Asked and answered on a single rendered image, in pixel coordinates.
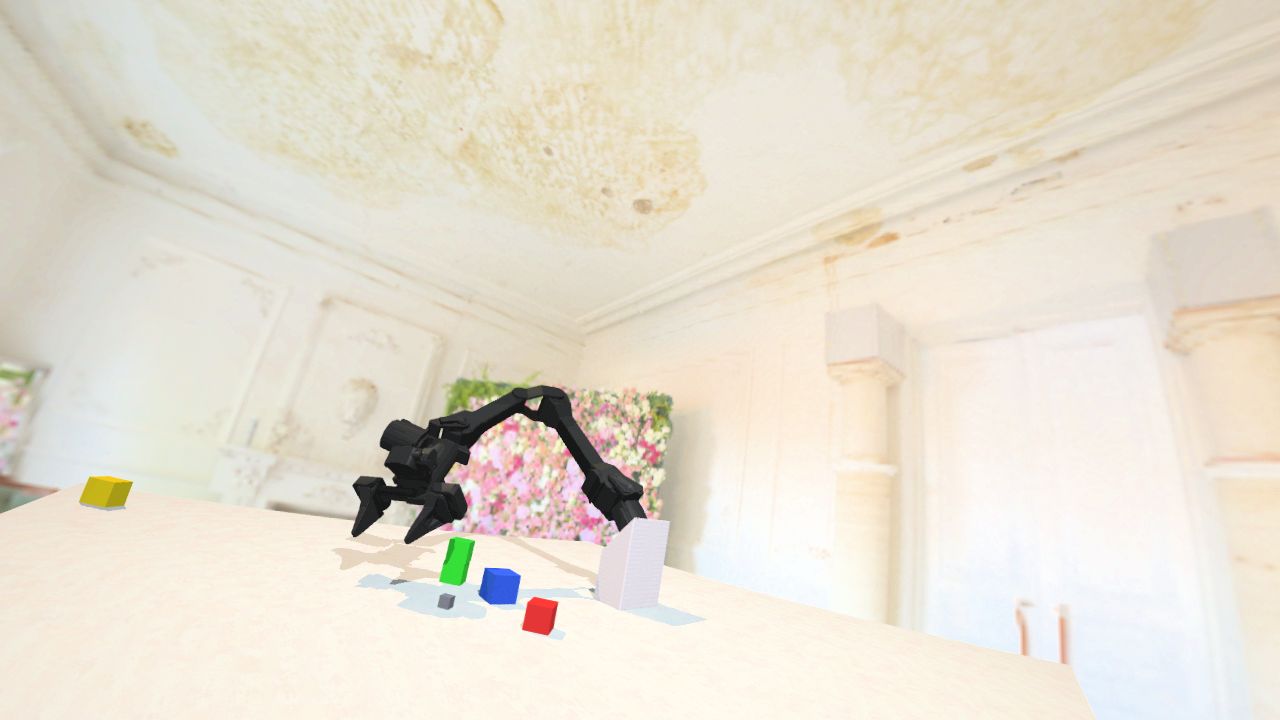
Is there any blue block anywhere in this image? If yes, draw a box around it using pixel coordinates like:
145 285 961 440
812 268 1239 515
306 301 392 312
479 568 521 605

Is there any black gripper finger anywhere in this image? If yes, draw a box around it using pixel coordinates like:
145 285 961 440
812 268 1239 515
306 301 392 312
351 486 384 537
404 493 454 544

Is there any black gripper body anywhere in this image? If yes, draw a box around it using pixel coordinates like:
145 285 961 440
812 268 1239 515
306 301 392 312
352 459 468 521

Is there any yellow cube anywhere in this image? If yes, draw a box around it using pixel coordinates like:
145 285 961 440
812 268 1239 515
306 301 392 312
79 477 133 509

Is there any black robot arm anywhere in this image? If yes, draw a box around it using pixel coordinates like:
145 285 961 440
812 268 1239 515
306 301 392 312
379 386 648 532

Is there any green block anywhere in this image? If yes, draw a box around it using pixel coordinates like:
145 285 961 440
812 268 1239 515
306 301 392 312
439 560 470 585
445 537 475 564

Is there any red block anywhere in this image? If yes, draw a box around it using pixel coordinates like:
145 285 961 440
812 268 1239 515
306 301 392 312
522 597 559 635

